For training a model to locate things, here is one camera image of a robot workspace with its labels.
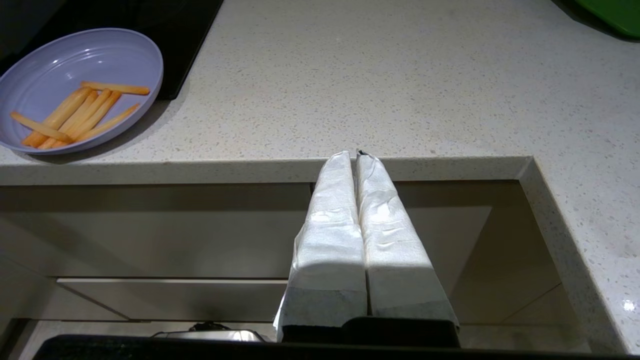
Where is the green plastic tray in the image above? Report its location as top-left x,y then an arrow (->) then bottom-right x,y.
572,0 -> 640,40

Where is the orange french fry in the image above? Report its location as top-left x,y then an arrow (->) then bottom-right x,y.
10,111 -> 72,143
64,91 -> 124,142
37,90 -> 101,150
81,81 -> 151,96
50,89 -> 113,149
76,103 -> 141,143
21,87 -> 94,148

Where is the purple plastic plate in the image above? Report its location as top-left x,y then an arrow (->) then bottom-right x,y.
0,28 -> 165,155

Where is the silver robot base part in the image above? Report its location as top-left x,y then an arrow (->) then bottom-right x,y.
151,328 -> 266,344

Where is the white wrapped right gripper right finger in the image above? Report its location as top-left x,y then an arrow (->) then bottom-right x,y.
355,152 -> 460,331

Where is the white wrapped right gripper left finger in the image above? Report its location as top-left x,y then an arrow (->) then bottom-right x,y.
273,150 -> 370,343

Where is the black induction cooktop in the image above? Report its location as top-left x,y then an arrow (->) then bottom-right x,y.
0,0 -> 225,101

